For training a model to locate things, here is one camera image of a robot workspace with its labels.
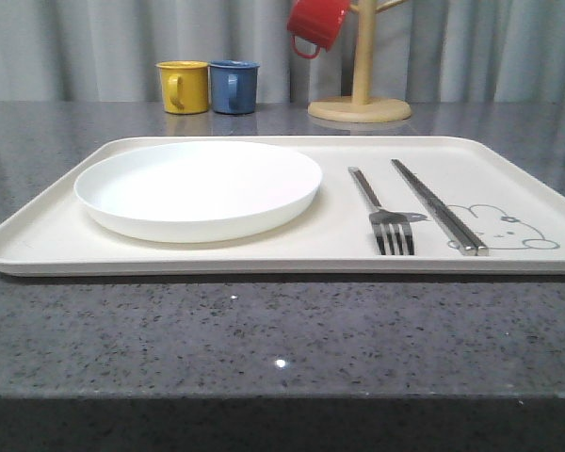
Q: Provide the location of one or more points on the grey curtain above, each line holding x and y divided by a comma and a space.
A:
425, 51

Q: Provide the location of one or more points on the white round plate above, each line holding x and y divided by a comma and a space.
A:
199, 191

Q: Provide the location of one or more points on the red enamel mug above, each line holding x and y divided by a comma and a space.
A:
318, 22

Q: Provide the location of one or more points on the wooden mug tree stand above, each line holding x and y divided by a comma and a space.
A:
361, 106

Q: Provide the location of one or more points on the blue enamel mug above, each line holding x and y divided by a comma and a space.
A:
233, 86

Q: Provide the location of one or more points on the stainless steel fork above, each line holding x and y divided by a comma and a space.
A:
392, 231

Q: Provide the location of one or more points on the yellow enamel mug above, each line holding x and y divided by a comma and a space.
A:
184, 86

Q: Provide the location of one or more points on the cream rabbit serving tray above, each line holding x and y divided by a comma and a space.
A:
520, 219

